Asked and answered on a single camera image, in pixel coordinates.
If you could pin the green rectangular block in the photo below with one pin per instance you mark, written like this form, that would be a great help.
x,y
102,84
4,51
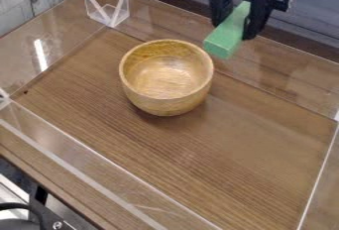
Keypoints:
x,y
224,39

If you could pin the brown wooden bowl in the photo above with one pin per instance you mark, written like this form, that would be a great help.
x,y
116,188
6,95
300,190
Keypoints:
x,y
166,76

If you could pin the clear acrylic front wall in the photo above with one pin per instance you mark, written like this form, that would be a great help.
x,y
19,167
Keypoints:
x,y
114,199

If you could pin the black metal table bracket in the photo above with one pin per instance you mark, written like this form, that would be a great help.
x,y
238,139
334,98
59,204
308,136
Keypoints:
x,y
50,220

